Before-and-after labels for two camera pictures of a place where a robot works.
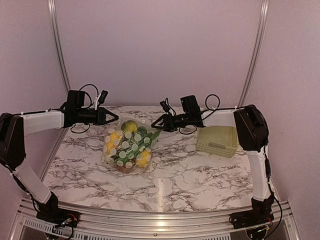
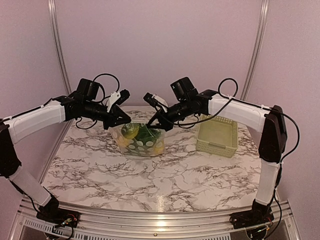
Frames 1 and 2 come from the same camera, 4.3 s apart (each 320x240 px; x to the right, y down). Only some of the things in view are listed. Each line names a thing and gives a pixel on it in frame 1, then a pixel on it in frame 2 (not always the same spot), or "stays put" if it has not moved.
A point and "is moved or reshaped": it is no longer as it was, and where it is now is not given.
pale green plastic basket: [218, 140] stays put
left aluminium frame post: [52, 11] stays put
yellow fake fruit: [110, 145] → [130, 130]
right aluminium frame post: [256, 53] stays put
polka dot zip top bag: [128, 143] is moved or reshaped
